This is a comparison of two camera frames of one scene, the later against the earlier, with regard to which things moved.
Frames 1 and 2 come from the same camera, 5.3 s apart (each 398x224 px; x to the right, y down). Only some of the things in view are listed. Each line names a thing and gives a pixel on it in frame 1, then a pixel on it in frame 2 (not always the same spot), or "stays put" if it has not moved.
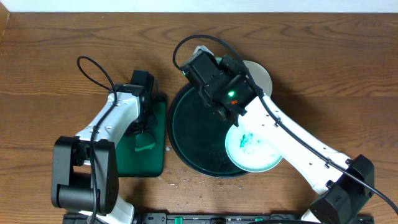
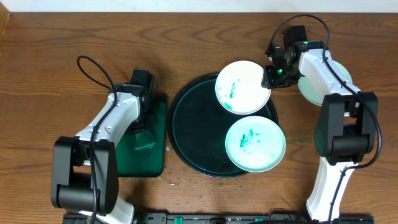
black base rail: x=199 y=218 stays put
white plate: x=218 y=60 to x=311 y=94
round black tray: x=198 y=137 stays put
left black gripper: x=146 y=123 stays put
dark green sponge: x=143 y=140 stays put
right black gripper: x=230 y=65 to x=271 y=81
